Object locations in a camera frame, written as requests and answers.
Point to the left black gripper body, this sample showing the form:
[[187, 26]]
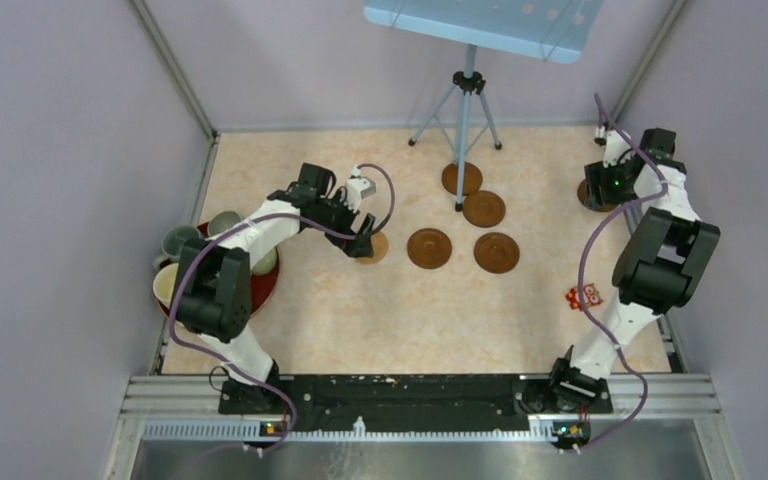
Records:
[[339, 216]]

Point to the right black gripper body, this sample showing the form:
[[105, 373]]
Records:
[[614, 189]]

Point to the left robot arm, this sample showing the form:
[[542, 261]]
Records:
[[212, 301]]

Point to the grey green mug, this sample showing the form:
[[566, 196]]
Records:
[[172, 244]]

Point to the light green mug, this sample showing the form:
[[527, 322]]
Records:
[[266, 264]]

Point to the dark wooden coaster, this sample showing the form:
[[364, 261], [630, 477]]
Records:
[[429, 248], [584, 197], [472, 182], [484, 209], [496, 253]]

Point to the light wooden coaster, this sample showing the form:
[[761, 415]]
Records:
[[380, 247]]

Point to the grey ribbed cup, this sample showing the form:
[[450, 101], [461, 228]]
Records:
[[223, 222]]

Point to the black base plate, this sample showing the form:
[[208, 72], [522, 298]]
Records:
[[458, 403]]

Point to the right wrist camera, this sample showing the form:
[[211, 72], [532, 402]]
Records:
[[613, 143]]

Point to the red round tray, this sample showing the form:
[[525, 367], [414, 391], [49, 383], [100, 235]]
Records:
[[262, 289]]

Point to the cream mug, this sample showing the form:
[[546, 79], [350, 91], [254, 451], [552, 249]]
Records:
[[163, 285]]

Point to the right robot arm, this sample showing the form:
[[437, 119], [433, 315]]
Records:
[[659, 269]]

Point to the aluminium frame rail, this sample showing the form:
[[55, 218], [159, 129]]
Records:
[[669, 426]]

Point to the red owl figurine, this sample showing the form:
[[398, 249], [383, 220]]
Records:
[[589, 297]]

